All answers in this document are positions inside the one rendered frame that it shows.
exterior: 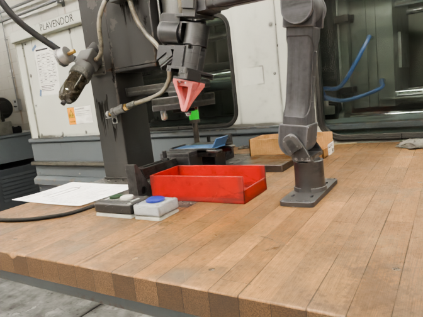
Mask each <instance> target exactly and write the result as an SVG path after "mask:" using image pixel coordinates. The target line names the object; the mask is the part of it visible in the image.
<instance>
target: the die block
mask: <svg viewBox="0 0 423 317"><path fill-rule="evenodd" d="M217 156H218V157H198V154H195V155H192V156H189V157H169V158H176V162H177V165H226V161H225V152H222V153H218V154H217Z"/></svg>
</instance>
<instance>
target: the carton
mask: <svg viewBox="0 0 423 317"><path fill-rule="evenodd" d="M317 143H318V144H319V145H320V147H321V149H322V151H323V154H322V155H320V156H319V157H321V158H323V159H324V158H326V157H327V156H329V155H330V154H332V153H333V152H334V141H333V139H332V131H323V132H317ZM249 150H250V157H251V156H254V155H277V154H284V153H283V152H282V151H281V149H280V147H279V144H278V134H270V135H260V136H257V137H255V138H251V139H250V140H249Z"/></svg>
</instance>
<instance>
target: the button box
mask: <svg viewBox="0 0 423 317"><path fill-rule="evenodd" d="M147 198H149V196H134V198H132V199H127V200H121V199H120V198H119V199H110V197H108V198H106V199H102V200H100V201H96V202H95V203H94V204H92V205H89V206H86V207H83V208H80V209H76V210H73V211H68V212H64V213H58V214H50V215H45V216H36V217H28V218H0V222H22V221H37V220H46V219H51V218H59V217H63V216H68V215H72V214H76V213H80V212H83V211H86V210H89V209H92V208H95V210H96V212H97V213H96V216H108V217H115V218H130V219H131V218H134V217H135V216H136V215H135V214H134V209H133V205H135V204H136V203H140V202H142V201H145V200H146V199H147Z"/></svg>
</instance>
